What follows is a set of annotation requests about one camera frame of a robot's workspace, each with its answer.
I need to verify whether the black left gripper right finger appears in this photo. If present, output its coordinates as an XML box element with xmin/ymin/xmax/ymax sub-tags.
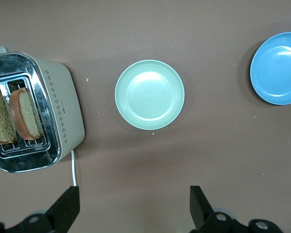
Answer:
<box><xmin>190</xmin><ymin>185</ymin><xmax>282</xmax><ymax>233</ymax></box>

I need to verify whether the beige chrome two-slot toaster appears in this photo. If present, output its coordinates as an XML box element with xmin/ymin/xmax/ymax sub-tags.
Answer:
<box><xmin>0</xmin><ymin>46</ymin><xmax>85</xmax><ymax>173</ymax></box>

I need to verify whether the brown bread slice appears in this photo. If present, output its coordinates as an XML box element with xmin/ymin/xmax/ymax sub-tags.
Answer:
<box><xmin>0</xmin><ymin>91</ymin><xmax>18</xmax><ymax>146</ymax></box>
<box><xmin>9</xmin><ymin>87</ymin><xmax>44</xmax><ymax>141</ymax></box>

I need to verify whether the blue plate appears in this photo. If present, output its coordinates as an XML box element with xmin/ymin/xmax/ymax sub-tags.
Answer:
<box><xmin>250</xmin><ymin>32</ymin><xmax>291</xmax><ymax>106</ymax></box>

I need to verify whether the light green plate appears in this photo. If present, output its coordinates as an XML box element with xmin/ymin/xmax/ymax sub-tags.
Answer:
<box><xmin>114</xmin><ymin>59</ymin><xmax>185</xmax><ymax>131</ymax></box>

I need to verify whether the white toaster power cable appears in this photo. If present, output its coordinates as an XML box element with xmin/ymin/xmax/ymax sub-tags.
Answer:
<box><xmin>70</xmin><ymin>150</ymin><xmax>78</xmax><ymax>187</ymax></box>

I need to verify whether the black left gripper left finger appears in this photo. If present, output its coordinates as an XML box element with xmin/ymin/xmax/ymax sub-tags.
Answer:
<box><xmin>0</xmin><ymin>185</ymin><xmax>81</xmax><ymax>233</ymax></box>

